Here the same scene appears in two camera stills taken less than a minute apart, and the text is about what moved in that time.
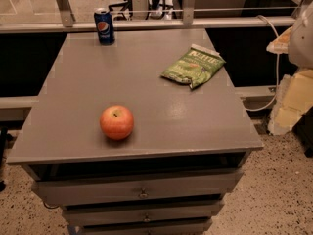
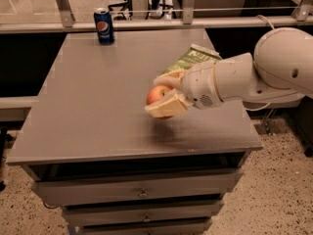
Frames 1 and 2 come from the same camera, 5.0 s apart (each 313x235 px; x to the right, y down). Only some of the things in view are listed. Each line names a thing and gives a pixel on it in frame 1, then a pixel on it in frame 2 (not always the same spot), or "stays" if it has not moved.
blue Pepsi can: x=105 y=25 stays
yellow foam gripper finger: x=280 y=45 to x=199 y=83
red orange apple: x=116 y=122 to x=155 y=93
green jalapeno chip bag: x=196 y=66 stays
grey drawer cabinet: x=191 y=139 stays
